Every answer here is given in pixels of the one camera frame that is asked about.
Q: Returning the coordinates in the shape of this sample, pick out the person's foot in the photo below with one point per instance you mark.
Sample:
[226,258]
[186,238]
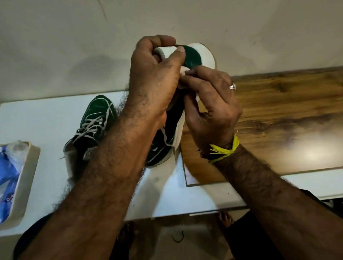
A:
[225,219]
[126,233]

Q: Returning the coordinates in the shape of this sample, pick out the person's right forearm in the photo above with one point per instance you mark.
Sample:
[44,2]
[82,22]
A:
[281,206]

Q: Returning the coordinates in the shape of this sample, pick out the yellow thread wristband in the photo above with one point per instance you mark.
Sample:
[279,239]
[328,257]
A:
[233,147]

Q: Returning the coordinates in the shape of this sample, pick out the person's right foot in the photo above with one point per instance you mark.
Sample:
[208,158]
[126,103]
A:
[225,219]

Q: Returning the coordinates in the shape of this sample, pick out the person's left forearm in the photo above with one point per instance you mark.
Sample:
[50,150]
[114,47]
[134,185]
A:
[83,203]

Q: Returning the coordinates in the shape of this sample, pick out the blue wet wipe packet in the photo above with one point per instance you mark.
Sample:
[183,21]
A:
[9,182]

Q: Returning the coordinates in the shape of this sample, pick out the black loop band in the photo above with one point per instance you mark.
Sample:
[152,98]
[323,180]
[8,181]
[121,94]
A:
[174,239]

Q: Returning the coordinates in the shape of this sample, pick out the brown wooden board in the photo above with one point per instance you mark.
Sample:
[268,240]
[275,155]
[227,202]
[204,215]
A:
[289,107]

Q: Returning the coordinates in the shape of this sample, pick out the person's left foot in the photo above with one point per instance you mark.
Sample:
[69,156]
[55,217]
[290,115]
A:
[126,233]

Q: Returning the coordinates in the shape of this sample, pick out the white wet wipe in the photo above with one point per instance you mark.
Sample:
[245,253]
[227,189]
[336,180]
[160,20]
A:
[184,70]

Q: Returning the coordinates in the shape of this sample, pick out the white shoelace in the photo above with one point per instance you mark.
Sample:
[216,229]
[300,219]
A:
[91,126]
[166,139]

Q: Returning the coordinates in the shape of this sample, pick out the beige plastic tray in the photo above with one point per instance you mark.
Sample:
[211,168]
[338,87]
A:
[28,182]

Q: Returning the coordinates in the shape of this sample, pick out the person's right hand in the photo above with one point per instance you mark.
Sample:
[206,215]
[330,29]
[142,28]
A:
[214,112]

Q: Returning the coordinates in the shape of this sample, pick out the black shorts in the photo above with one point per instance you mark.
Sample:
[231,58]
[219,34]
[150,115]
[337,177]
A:
[254,238]

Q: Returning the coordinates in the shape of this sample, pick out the person's left hand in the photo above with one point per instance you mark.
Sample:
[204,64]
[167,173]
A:
[152,83]

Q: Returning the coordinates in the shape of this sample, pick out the green sneaker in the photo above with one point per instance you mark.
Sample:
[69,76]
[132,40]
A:
[193,56]
[99,107]

